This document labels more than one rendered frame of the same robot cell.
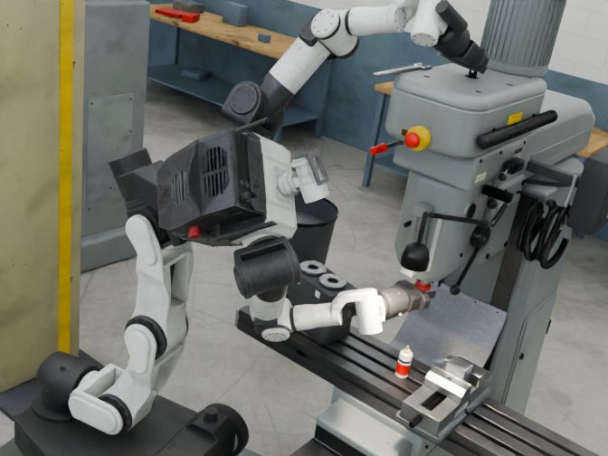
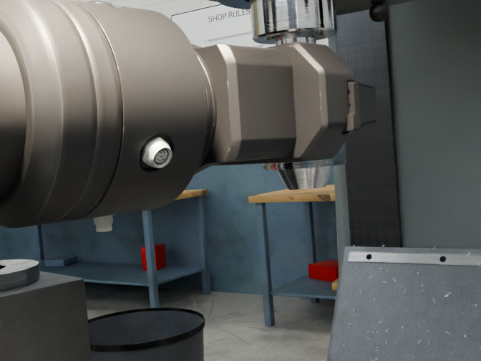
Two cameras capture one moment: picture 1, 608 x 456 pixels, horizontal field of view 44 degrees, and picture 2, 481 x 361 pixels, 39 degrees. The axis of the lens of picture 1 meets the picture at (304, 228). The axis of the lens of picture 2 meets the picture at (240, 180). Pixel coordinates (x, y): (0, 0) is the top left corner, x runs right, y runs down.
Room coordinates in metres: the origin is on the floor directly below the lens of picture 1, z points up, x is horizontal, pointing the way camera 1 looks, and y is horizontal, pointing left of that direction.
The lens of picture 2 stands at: (1.60, -0.34, 1.22)
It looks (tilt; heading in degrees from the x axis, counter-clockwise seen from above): 3 degrees down; 0
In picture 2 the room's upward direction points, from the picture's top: 5 degrees counter-clockwise
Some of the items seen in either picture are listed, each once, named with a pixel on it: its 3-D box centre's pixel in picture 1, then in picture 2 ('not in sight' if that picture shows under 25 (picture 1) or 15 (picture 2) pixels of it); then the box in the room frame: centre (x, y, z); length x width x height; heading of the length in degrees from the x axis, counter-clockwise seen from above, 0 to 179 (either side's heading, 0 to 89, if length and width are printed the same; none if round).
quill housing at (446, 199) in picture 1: (439, 221); not in sight; (1.99, -0.38, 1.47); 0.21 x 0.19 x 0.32; 55
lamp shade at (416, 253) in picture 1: (416, 254); not in sight; (1.75, -0.30, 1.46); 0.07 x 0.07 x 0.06
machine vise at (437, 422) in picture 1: (449, 390); not in sight; (1.86, -0.50, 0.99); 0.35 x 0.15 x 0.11; 145
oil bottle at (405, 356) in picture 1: (404, 360); not in sight; (1.98, -0.37, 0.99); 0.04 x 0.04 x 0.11
